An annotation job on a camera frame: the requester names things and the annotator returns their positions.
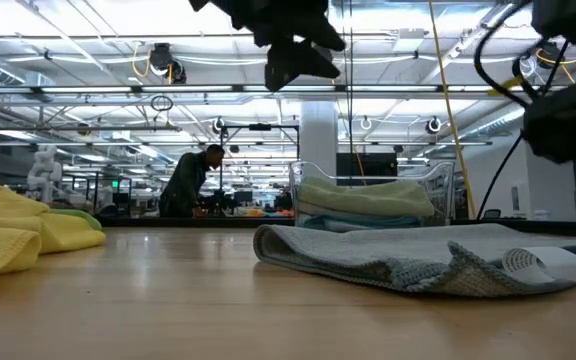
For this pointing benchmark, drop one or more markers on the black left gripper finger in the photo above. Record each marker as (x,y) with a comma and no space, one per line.
(330,40)
(318,62)

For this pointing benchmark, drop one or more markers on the pale green towel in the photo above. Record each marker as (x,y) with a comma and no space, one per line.
(368,200)

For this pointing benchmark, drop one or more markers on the light blue towel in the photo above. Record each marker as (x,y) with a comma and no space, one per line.
(368,222)

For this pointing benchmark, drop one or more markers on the blue-grey towel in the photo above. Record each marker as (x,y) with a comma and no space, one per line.
(368,250)

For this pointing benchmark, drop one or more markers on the yellow towel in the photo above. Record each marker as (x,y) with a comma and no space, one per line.
(3,240)

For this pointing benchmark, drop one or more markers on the black background screen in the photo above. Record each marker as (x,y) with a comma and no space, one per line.
(368,165)

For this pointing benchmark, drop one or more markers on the clear plastic bin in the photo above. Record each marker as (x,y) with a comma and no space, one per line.
(443,190)

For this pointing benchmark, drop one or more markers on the person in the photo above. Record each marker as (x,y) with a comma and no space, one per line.
(185,185)

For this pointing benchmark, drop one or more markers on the bright green towel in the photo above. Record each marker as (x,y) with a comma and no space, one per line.
(80,216)

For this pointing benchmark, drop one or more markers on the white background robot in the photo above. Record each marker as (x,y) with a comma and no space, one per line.
(44,172)

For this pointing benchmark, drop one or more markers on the black background workstation frame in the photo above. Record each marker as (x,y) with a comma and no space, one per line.
(259,127)

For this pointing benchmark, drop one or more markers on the black metal table frame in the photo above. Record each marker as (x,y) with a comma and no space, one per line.
(168,222)

